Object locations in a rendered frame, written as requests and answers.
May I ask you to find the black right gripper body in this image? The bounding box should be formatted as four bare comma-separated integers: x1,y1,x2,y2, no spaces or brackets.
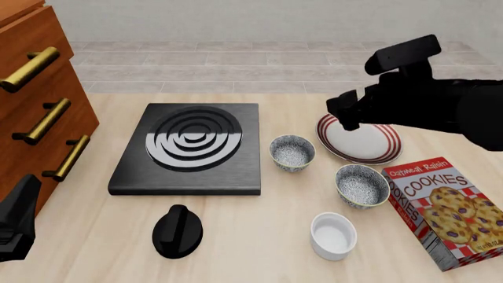
325,86,380,119

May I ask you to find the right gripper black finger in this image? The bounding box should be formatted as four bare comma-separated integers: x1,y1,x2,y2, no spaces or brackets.
338,116,362,132

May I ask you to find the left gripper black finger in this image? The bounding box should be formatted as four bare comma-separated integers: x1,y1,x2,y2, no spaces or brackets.
0,173,42,234

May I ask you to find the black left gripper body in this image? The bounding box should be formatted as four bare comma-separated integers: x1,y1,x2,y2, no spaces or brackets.
0,226,37,263

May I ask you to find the white plate with red rings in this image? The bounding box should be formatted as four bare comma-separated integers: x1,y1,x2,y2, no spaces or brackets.
315,112,404,166

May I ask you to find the patterned grey bowl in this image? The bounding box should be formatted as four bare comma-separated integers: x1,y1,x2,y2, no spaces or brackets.
334,163,391,211
268,134,317,175

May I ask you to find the flat black stove plate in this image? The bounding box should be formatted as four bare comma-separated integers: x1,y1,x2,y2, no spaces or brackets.
107,101,263,197

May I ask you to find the wooden drawer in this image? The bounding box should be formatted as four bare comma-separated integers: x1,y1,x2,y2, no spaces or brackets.
0,5,75,100
0,57,90,154
0,116,101,209

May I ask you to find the small white ramekin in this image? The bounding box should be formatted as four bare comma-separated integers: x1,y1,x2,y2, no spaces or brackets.
309,211,358,263

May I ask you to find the oatmeal raisin cookies box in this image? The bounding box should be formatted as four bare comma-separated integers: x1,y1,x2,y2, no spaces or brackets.
380,156,503,273

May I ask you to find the round black stove knob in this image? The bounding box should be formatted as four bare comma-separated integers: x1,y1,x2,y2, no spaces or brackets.
151,203,204,260

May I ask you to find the wooden cabinet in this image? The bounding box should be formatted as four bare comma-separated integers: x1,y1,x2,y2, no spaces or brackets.
0,0,101,214

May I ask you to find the brass drawer handle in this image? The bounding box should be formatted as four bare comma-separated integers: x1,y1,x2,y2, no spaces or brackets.
41,134,91,183
11,97,72,146
0,46,61,94

